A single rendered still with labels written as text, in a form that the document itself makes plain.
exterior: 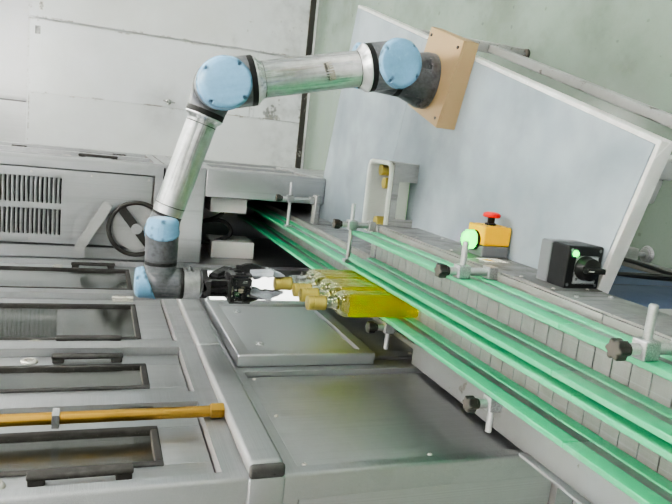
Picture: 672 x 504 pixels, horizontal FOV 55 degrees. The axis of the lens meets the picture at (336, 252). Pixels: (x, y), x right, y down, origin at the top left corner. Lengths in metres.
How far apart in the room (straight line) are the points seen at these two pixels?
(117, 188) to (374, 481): 1.71
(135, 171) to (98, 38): 2.86
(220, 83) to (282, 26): 4.03
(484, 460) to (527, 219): 0.54
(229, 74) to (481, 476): 0.97
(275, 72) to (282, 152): 3.94
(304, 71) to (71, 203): 1.27
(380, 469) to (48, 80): 4.51
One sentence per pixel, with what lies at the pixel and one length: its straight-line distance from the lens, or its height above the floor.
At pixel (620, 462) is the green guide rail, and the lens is 1.05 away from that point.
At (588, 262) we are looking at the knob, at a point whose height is 0.81.
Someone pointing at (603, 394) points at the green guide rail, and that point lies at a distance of 0.99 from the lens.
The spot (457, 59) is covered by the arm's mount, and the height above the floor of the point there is 0.80.
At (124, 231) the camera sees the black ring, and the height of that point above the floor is 1.53.
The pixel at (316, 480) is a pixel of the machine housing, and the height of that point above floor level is 1.28.
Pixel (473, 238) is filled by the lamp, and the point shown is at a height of 0.84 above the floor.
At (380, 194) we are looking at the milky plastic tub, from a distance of 2.04.
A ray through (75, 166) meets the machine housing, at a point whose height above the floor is 1.71.
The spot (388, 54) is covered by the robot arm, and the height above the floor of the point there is 1.01.
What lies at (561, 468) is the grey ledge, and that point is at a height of 0.88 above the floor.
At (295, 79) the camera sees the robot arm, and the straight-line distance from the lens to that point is 1.53.
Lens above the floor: 1.63
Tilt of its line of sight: 21 degrees down
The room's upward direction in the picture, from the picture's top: 87 degrees counter-clockwise
